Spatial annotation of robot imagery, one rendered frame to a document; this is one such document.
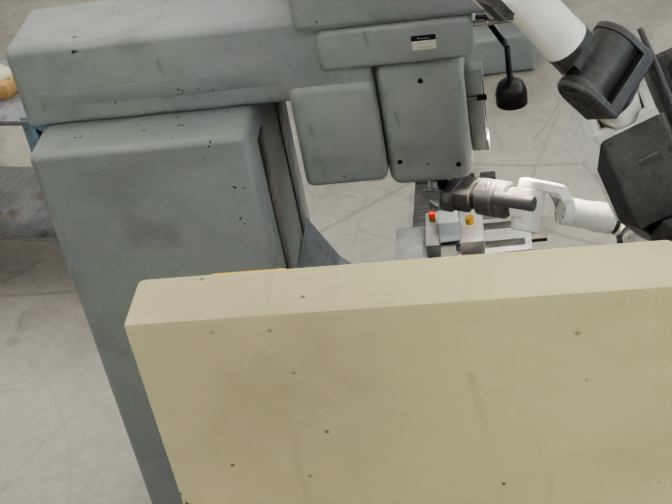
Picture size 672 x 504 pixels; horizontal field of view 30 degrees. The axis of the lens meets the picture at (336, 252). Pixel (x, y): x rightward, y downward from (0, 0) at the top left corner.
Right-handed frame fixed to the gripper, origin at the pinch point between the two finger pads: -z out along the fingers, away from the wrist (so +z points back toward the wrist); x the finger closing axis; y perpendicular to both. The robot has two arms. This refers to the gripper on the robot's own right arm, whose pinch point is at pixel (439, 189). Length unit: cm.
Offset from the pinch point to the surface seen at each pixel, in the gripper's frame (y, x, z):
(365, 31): -49, 15, -3
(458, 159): -14.0, 6.4, 9.9
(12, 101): 38, -61, -212
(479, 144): -12.5, -2.8, 10.7
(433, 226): 20.7, -11.4, -10.1
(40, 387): 121, -3, -181
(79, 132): -34, 46, -63
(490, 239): 24.8, -15.5, 3.7
